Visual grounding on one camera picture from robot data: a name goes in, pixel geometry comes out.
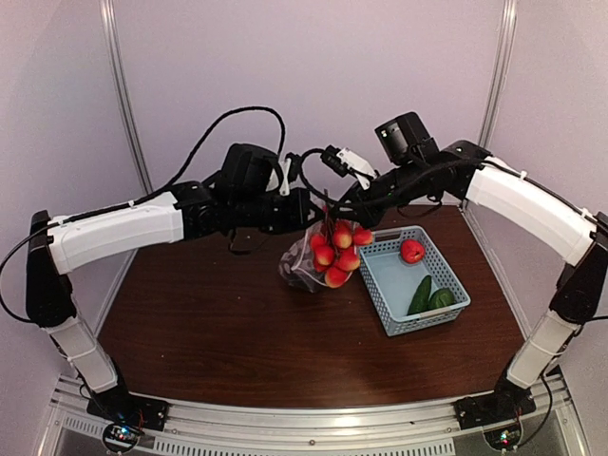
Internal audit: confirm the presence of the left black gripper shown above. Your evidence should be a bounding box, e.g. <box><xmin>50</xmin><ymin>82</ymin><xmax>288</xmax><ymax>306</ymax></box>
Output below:
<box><xmin>233</xmin><ymin>185</ymin><xmax>325</xmax><ymax>234</ymax></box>

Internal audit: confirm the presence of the green cucumber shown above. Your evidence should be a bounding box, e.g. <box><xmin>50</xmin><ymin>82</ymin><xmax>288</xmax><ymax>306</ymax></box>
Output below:
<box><xmin>408</xmin><ymin>275</ymin><xmax>432</xmax><ymax>315</ymax></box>

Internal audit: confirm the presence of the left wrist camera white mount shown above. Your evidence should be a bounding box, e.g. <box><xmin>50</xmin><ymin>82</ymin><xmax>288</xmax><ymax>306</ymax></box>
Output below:
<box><xmin>266</xmin><ymin>153</ymin><xmax>297</xmax><ymax>197</ymax></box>

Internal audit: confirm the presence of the left aluminium frame post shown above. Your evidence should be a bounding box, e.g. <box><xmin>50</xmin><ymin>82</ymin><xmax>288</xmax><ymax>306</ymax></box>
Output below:
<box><xmin>99</xmin><ymin>0</ymin><xmax>153</xmax><ymax>194</ymax></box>

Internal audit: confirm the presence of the red wax apple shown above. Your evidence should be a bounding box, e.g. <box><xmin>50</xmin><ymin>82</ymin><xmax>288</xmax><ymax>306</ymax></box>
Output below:
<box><xmin>400</xmin><ymin>239</ymin><xmax>426</xmax><ymax>264</ymax></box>

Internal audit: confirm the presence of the light blue plastic basket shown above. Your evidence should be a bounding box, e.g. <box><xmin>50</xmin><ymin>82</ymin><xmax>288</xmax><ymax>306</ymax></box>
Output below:
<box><xmin>360</xmin><ymin>225</ymin><xmax>470</xmax><ymax>336</ymax></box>

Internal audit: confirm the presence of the aluminium frame post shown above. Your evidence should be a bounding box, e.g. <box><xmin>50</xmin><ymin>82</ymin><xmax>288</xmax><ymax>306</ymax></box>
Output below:
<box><xmin>99</xmin><ymin>0</ymin><xmax>153</xmax><ymax>194</ymax></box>
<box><xmin>479</xmin><ymin>0</ymin><xmax>518</xmax><ymax>148</ymax></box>

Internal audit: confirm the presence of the round circuit board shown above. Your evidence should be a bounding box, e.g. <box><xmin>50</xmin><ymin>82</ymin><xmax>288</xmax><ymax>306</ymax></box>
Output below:
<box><xmin>484</xmin><ymin>425</ymin><xmax>523</xmax><ymax>452</ymax></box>
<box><xmin>102</xmin><ymin>423</ymin><xmax>143</xmax><ymax>453</ymax></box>

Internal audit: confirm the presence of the right black cable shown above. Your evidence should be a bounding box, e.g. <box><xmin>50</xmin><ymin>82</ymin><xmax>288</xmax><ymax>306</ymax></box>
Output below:
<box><xmin>292</xmin><ymin>147</ymin><xmax>495</xmax><ymax>224</ymax></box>

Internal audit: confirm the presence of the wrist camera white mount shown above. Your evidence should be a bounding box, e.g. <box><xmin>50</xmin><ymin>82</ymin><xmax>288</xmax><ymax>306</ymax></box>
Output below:
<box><xmin>321</xmin><ymin>146</ymin><xmax>378</xmax><ymax>190</ymax></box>
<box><xmin>266</xmin><ymin>153</ymin><xmax>297</xmax><ymax>197</ymax></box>

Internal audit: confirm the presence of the left round circuit board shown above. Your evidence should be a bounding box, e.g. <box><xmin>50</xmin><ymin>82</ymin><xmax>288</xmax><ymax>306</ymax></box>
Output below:
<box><xmin>102</xmin><ymin>423</ymin><xmax>143</xmax><ymax>453</ymax></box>

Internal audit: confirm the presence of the black cable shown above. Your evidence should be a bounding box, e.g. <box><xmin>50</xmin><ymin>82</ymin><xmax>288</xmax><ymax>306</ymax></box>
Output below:
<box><xmin>0</xmin><ymin>106</ymin><xmax>287</xmax><ymax>324</ymax></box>
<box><xmin>292</xmin><ymin>147</ymin><xmax>495</xmax><ymax>224</ymax></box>

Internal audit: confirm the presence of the right aluminium frame post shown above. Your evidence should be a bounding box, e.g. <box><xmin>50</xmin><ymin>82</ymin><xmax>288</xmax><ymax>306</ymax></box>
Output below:
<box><xmin>479</xmin><ymin>0</ymin><xmax>518</xmax><ymax>148</ymax></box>

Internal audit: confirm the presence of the front aluminium rail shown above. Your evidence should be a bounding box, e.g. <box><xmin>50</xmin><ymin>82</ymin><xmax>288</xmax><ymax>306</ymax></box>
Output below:
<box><xmin>34</xmin><ymin>376</ymin><xmax>590</xmax><ymax>455</ymax></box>

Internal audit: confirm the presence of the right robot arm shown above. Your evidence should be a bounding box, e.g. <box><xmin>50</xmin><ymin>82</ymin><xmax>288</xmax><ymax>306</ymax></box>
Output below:
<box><xmin>339</xmin><ymin>112</ymin><xmax>607</xmax><ymax>420</ymax></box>

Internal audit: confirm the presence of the green pepper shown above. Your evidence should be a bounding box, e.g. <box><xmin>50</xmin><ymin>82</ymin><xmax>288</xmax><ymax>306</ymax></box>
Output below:
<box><xmin>427</xmin><ymin>288</ymin><xmax>455</xmax><ymax>311</ymax></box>

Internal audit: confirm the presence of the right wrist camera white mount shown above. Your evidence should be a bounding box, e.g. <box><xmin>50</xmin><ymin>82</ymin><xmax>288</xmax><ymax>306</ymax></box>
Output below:
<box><xmin>321</xmin><ymin>146</ymin><xmax>378</xmax><ymax>190</ymax></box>

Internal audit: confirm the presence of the right round circuit board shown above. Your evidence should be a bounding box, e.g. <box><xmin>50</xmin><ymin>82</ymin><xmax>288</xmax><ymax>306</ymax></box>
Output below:
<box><xmin>484</xmin><ymin>425</ymin><xmax>523</xmax><ymax>452</ymax></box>

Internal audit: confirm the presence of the red lychee fruit bunch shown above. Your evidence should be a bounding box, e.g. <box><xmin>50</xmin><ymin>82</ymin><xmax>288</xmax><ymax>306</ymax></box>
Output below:
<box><xmin>307</xmin><ymin>203</ymin><xmax>373</xmax><ymax>289</ymax></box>

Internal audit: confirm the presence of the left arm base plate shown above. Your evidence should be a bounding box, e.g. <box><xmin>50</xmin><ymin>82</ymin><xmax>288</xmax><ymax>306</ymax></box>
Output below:
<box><xmin>86</xmin><ymin>395</ymin><xmax>169</xmax><ymax>431</ymax></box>

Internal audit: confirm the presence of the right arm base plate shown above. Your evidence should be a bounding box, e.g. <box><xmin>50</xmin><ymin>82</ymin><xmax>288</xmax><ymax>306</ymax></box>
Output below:
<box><xmin>453</xmin><ymin>392</ymin><xmax>537</xmax><ymax>430</ymax></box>

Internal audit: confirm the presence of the left black cable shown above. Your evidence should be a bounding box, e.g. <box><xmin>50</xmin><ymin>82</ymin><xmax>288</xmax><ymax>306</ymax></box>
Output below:
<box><xmin>0</xmin><ymin>106</ymin><xmax>287</xmax><ymax>324</ymax></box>

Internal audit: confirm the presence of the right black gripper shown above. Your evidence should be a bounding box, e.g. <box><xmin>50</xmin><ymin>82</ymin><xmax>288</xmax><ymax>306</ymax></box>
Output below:
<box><xmin>332</xmin><ymin>158</ymin><xmax>428</xmax><ymax>230</ymax></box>

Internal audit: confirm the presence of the clear zip top bag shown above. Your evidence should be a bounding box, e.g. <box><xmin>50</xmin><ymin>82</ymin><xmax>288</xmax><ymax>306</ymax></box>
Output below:
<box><xmin>278</xmin><ymin>225</ymin><xmax>327</xmax><ymax>293</ymax></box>

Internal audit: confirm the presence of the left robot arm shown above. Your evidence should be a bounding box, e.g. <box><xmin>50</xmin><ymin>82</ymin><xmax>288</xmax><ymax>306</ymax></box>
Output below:
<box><xmin>26</xmin><ymin>143</ymin><xmax>323</xmax><ymax>422</ymax></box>

